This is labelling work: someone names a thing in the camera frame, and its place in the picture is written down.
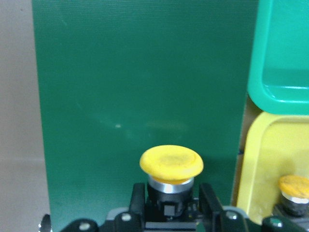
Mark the green plastic tray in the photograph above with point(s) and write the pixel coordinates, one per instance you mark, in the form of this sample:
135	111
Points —
279	72

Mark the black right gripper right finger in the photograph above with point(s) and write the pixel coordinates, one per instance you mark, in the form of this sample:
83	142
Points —
209	204

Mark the yellow plastic tray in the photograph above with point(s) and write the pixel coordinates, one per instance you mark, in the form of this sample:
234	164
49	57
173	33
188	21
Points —
276	145

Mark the yellow push button switch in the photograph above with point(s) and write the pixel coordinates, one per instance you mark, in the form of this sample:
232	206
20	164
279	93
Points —
294	197
171	170

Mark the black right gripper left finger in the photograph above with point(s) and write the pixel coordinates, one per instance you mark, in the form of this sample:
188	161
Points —
137	201

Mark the green conveyor belt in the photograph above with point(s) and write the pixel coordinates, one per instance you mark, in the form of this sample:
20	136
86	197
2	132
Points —
117	77

